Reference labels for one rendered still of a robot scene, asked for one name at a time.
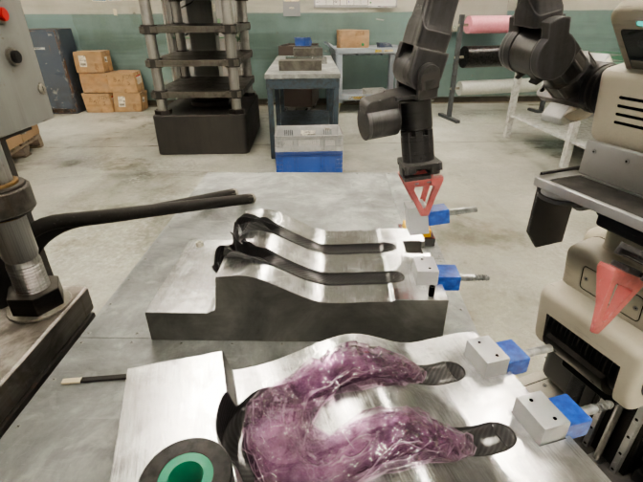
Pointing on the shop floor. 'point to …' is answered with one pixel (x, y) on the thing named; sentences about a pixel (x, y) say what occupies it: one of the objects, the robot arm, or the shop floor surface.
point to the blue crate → (309, 162)
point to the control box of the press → (19, 85)
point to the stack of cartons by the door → (108, 84)
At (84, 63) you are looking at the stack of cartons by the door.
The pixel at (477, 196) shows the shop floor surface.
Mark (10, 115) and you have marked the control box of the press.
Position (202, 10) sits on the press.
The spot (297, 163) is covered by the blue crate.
